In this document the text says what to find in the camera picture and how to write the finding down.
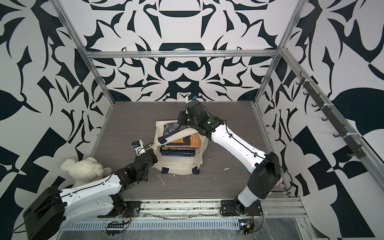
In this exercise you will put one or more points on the pink alarm clock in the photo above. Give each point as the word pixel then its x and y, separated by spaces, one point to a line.
pixel 279 182

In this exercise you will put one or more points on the cream canvas tote bag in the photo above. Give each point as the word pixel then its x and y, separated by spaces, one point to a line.
pixel 170 131

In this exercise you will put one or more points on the electronics board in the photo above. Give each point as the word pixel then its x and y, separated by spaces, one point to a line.
pixel 116 228
pixel 246 226

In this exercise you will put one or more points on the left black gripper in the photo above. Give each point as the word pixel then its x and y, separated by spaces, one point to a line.
pixel 150 152

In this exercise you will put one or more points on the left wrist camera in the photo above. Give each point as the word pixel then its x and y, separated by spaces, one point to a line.
pixel 138 147

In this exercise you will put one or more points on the dark blue bottom book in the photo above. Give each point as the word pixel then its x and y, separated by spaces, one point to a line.
pixel 178 152

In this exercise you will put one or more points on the white plush teddy bear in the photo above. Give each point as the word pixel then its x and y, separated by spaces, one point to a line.
pixel 85 171

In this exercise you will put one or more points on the right electronics board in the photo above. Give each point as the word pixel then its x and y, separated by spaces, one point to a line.
pixel 246 226

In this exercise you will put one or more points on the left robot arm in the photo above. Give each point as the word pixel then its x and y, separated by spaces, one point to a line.
pixel 56 209

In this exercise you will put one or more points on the black wall hook rack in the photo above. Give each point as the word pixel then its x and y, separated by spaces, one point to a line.
pixel 333 115

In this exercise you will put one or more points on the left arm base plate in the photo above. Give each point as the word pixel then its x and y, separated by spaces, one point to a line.
pixel 125 210

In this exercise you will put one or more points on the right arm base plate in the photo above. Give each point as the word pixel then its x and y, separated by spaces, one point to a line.
pixel 235 208

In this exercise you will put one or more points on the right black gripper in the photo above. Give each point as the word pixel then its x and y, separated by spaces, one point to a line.
pixel 182 115

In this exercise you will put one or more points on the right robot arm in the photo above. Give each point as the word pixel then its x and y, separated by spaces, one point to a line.
pixel 264 168

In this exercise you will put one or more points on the left electronics board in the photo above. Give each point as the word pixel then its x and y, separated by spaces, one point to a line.
pixel 116 228

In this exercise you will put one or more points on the aluminium front rail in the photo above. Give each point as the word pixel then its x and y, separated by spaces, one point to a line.
pixel 185 208

